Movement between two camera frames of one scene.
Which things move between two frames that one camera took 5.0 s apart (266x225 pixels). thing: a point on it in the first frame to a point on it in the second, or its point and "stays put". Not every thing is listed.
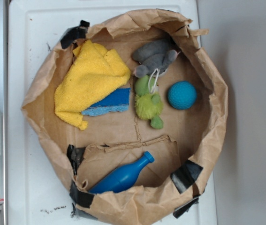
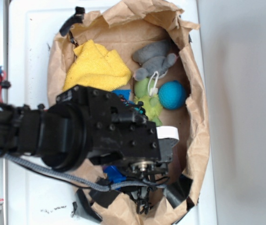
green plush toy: x=149 y=102 stays put
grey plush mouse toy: x=154 y=58 stays put
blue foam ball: x=182 y=94 to x=172 y=95
